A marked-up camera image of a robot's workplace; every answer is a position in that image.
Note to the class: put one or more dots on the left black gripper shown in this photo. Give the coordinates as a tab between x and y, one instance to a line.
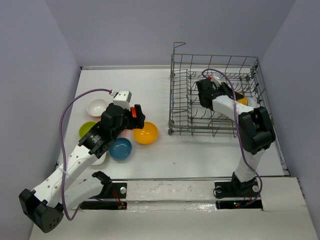
137	122

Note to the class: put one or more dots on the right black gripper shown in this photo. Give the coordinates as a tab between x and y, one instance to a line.
226	89

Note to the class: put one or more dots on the orange bowl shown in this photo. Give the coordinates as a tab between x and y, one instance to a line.
133	111

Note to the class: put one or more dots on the small yellow bowl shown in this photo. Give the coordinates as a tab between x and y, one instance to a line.
240	98

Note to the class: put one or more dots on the green bowl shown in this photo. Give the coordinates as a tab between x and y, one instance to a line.
85	128

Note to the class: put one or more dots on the white round bowl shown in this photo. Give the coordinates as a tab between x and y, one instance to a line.
251	102

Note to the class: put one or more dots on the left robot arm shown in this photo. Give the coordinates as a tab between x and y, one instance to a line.
47	203

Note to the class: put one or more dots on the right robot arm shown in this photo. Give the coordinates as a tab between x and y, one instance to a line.
254	128

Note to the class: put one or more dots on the large yellow bowl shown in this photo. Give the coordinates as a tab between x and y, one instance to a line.
147	135

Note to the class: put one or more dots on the blue bowl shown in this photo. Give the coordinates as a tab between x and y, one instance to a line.
121	149

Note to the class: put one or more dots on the white orange-bottom bowl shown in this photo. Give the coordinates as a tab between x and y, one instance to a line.
96	107

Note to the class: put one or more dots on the white square bowl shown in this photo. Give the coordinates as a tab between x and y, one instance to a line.
100	160

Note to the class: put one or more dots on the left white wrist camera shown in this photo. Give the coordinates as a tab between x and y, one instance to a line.
122	98

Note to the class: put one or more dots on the grey wire dish rack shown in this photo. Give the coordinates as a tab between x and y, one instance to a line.
186	115

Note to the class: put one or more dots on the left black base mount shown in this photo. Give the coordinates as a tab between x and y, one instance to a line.
112	196

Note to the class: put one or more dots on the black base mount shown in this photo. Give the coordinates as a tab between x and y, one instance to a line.
237	197
112	196

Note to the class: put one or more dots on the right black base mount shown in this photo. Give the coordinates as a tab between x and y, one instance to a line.
237	197

